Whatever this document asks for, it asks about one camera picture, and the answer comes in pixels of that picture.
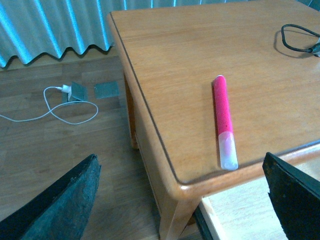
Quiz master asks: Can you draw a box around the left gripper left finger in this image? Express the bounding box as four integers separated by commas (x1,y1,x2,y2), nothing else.
0,154,101,240

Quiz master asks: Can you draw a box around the open floor socket box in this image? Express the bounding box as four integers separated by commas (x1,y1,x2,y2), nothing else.
61,82,88,103

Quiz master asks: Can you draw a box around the closed floor socket cover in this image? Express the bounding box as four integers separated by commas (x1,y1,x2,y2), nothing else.
94,81,120,99

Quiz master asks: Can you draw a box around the black cable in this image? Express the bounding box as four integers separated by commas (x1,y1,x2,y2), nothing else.
280,23,320,56

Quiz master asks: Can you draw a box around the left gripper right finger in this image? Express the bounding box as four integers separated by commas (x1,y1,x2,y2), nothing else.
262,152,320,240

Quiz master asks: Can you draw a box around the pink marker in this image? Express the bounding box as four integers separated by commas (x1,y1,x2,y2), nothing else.
212,75,239,171

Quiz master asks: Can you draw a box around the grey pleated curtain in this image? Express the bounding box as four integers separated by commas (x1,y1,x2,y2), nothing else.
0,0,320,70

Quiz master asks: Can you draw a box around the wooden nightstand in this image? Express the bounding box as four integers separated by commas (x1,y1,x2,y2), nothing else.
106,0,320,240

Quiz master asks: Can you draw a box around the white charger with cable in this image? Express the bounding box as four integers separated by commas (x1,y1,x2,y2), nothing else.
0,84,99,125

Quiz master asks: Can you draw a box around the wooden drawer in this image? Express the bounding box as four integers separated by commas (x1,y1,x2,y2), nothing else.
194,158,320,240

